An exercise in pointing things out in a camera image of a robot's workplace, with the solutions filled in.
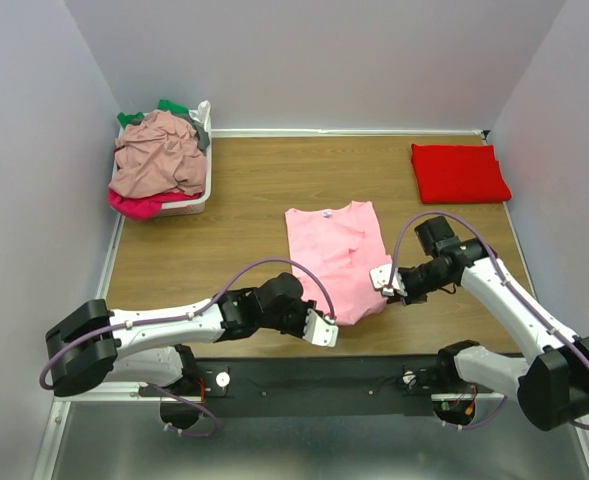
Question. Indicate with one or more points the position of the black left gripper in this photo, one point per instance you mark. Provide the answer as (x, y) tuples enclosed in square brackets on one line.
[(303, 307)]

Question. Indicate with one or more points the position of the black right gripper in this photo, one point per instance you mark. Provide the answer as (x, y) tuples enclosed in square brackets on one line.
[(411, 297)]

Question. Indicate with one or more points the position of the light pink t shirt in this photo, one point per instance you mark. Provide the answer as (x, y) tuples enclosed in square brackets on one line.
[(340, 247)]

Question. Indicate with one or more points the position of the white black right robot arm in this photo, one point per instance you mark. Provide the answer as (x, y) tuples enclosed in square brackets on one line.
[(550, 379)]

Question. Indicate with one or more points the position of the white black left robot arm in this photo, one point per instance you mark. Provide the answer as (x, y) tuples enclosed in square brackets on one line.
[(94, 344)]

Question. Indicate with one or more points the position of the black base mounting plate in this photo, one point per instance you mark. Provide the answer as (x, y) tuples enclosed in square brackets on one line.
[(314, 387)]

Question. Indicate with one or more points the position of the folded red t shirt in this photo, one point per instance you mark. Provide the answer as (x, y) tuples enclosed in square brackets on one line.
[(458, 174)]

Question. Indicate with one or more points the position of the magenta t shirt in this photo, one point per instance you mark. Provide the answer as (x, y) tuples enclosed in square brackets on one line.
[(141, 209)]

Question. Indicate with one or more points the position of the grey t shirt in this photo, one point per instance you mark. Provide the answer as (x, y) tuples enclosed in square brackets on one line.
[(203, 138)]

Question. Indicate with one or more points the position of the dusty pink t shirt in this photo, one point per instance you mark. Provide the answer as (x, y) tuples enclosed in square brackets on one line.
[(158, 155)]

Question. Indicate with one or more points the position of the green t shirt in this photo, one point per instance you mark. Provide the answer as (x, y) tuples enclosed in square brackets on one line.
[(166, 105)]

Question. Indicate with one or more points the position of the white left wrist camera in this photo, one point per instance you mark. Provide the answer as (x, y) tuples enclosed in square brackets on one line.
[(320, 330)]

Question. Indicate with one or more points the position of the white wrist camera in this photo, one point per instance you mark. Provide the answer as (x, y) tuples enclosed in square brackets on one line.
[(387, 281), (320, 330)]

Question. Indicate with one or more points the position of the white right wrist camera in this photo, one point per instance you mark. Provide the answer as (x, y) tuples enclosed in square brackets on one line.
[(387, 281)]

